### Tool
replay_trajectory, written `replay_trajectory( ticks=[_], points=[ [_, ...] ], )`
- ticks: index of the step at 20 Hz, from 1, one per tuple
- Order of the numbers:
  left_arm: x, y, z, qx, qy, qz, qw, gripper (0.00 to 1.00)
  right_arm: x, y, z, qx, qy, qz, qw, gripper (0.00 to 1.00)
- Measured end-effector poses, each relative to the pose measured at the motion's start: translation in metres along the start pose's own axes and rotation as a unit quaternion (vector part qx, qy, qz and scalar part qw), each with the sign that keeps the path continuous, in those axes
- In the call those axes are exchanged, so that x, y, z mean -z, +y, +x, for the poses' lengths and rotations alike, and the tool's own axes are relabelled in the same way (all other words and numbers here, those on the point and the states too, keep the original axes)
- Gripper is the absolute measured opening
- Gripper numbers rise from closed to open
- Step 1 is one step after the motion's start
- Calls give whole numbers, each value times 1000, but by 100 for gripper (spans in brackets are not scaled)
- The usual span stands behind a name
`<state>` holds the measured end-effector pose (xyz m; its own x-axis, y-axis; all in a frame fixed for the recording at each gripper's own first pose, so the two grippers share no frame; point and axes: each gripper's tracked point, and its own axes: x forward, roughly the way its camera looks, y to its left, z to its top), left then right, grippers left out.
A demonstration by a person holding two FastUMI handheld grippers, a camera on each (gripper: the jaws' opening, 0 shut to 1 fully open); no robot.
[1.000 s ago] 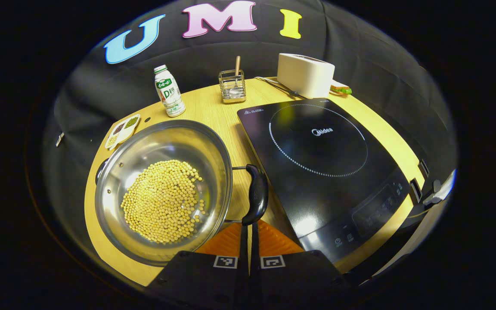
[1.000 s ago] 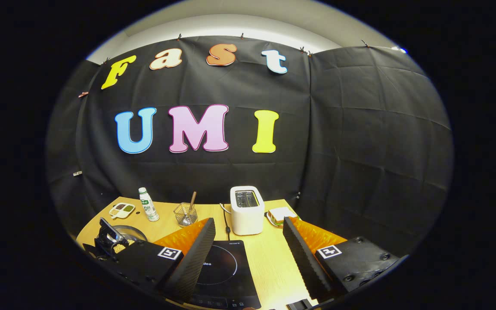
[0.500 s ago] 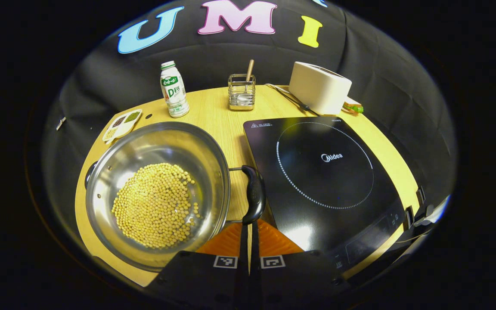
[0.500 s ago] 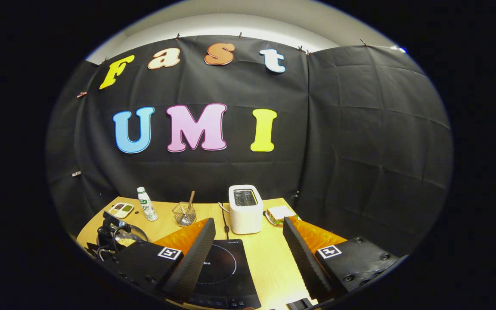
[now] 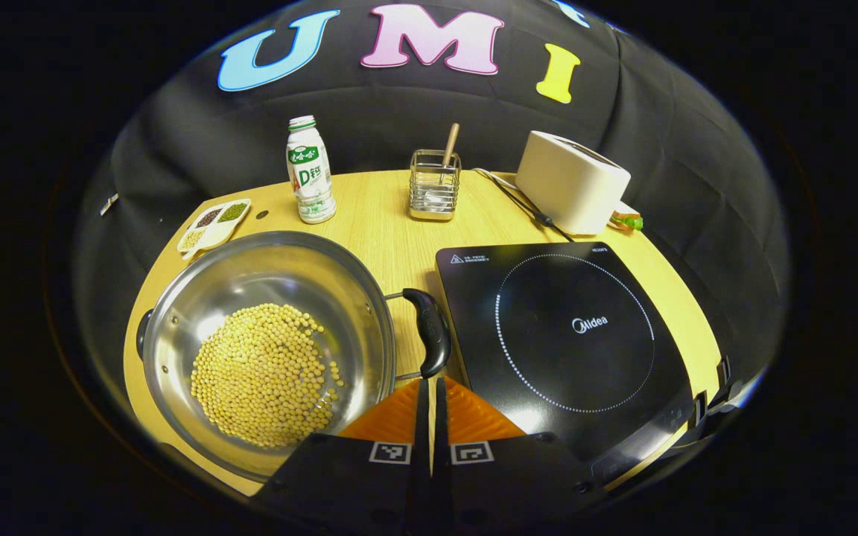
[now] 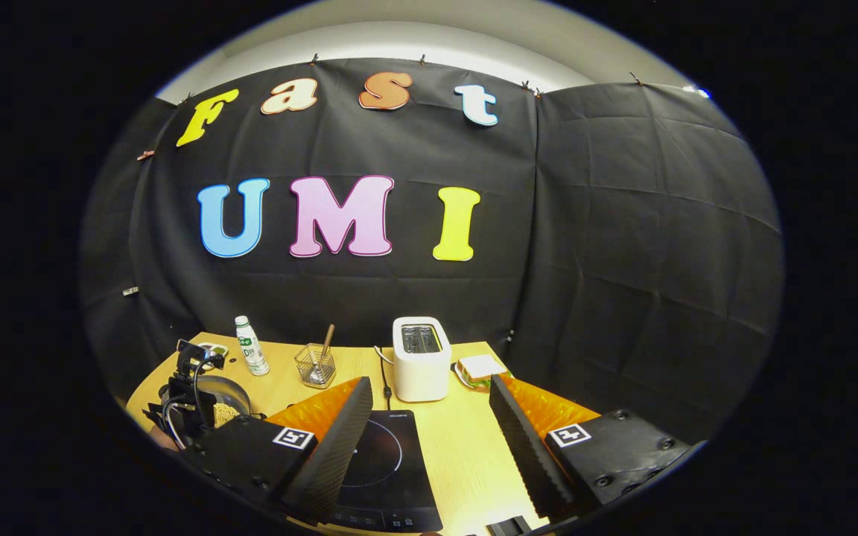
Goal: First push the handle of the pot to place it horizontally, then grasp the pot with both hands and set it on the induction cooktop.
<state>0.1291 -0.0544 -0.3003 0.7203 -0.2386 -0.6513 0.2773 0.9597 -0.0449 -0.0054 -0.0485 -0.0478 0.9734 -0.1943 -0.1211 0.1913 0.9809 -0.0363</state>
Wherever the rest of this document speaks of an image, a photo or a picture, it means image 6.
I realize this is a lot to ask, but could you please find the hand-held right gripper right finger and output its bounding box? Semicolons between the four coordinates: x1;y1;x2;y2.
489;374;698;522

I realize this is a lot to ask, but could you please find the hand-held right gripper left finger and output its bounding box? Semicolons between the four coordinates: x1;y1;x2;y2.
183;376;375;526

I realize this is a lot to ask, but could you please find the steel pot with black handle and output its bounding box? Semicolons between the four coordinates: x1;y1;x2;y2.
194;374;252;429

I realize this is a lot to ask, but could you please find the black induction cooktop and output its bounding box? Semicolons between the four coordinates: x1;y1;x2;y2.
325;409;445;533

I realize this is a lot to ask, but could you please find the white drink bottle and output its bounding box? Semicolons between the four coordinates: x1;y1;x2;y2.
235;316;270;377

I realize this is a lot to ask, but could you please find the sandwich on plate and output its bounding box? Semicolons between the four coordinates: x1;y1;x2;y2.
453;354;510;390

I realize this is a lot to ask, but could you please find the white toaster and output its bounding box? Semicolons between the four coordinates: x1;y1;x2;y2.
392;316;453;403

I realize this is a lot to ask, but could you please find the black backdrop cloth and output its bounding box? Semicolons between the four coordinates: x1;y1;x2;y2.
79;58;786;447

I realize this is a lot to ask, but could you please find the wire mesh basket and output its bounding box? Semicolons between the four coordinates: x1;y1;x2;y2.
295;343;337;389

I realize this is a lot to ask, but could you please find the toaster power cable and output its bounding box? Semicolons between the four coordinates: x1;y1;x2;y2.
374;345;394;412

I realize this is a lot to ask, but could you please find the wooden handled utensil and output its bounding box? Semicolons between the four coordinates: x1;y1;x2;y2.
316;324;336;384

